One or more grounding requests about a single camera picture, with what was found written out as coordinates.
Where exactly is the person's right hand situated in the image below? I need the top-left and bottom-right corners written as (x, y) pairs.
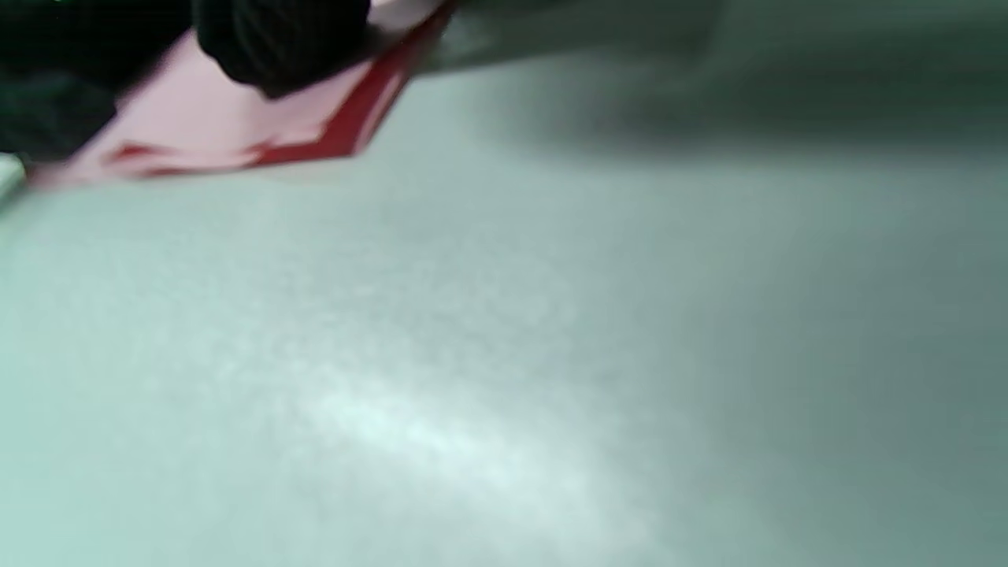
top-left (191, 0), bottom-right (372, 101)

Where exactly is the person's left hand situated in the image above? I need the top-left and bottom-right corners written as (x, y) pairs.
top-left (0, 0), bottom-right (195, 166)

